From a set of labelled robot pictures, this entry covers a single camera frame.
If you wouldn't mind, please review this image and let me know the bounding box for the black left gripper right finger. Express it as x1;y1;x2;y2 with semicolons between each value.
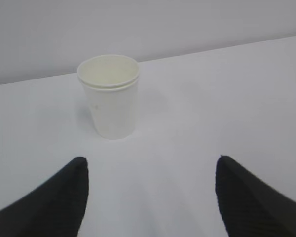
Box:
215;156;296;237

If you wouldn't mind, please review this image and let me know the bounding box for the white paper cup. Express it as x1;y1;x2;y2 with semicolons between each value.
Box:
77;55;140;139

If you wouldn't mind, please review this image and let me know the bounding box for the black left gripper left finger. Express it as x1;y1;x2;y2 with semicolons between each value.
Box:
0;157;88;237

